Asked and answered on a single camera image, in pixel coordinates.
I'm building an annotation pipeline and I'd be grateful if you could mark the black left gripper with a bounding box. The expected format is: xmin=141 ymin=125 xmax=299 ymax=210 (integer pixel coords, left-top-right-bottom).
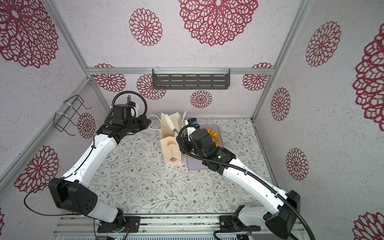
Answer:
xmin=125 ymin=114 xmax=152 ymax=134

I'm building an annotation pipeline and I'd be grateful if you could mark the cream paper bread bag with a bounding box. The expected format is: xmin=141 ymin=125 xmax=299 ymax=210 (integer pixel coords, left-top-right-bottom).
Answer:
xmin=148 ymin=112 xmax=183 ymax=165

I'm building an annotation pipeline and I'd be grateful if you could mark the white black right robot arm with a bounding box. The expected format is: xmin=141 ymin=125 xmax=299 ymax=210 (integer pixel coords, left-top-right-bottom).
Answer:
xmin=162 ymin=116 xmax=301 ymax=240

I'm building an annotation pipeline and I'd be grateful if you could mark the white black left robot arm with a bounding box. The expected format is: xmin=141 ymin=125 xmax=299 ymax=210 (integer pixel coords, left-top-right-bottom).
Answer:
xmin=48 ymin=116 xmax=151 ymax=233

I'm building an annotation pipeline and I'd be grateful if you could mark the croissant top right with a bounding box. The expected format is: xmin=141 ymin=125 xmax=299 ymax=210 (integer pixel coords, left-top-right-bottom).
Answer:
xmin=206 ymin=128 xmax=220 ymax=139

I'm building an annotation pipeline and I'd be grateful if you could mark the lilac plastic tray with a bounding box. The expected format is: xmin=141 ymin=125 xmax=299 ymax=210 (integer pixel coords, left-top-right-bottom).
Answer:
xmin=187 ymin=125 xmax=224 ymax=171

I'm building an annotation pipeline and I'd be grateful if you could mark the round orange bun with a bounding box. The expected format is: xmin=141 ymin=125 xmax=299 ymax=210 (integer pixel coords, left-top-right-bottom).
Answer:
xmin=213 ymin=138 xmax=221 ymax=147

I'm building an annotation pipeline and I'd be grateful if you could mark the black corrugated right cable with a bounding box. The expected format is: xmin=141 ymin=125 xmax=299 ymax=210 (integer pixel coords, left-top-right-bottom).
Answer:
xmin=175 ymin=124 xmax=316 ymax=240

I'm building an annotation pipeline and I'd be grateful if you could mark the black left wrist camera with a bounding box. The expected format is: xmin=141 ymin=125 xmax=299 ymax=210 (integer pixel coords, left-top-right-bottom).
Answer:
xmin=110 ymin=104 xmax=137 ymax=126

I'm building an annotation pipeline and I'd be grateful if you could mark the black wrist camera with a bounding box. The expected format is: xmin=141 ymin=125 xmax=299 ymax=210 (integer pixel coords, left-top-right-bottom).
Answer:
xmin=185 ymin=118 xmax=217 ymax=159
xmin=110 ymin=104 xmax=137 ymax=126

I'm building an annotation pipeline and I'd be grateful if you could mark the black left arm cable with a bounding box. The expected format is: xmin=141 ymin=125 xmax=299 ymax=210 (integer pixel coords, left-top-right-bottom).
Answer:
xmin=23 ymin=90 xmax=148 ymax=217

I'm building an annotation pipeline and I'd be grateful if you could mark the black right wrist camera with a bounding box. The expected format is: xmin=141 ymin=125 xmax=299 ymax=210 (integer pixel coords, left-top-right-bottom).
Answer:
xmin=185 ymin=118 xmax=217 ymax=159

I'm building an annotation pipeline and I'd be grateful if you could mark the grey metal wall shelf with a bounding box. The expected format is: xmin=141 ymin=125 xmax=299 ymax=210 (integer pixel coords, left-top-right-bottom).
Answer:
xmin=152 ymin=69 xmax=231 ymax=90

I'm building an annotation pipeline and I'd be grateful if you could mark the black wire wall basket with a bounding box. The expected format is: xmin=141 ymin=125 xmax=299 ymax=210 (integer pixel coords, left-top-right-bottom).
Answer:
xmin=53 ymin=95 xmax=91 ymax=136

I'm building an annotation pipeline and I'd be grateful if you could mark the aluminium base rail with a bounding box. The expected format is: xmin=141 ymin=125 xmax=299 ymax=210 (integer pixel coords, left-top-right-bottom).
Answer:
xmin=52 ymin=213 xmax=307 ymax=240

